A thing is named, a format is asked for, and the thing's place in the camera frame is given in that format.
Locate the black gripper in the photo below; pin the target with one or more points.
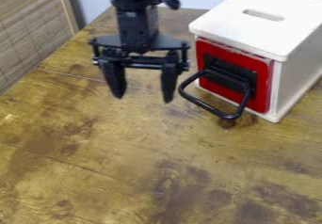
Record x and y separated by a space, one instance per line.
139 47

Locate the red drawer front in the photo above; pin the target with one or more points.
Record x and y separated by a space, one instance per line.
245 59

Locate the black metal drawer handle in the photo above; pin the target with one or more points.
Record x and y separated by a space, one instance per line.
229 78

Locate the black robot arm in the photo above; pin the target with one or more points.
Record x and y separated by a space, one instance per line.
140 4

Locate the white wooden box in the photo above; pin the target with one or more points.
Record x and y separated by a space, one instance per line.
277 29

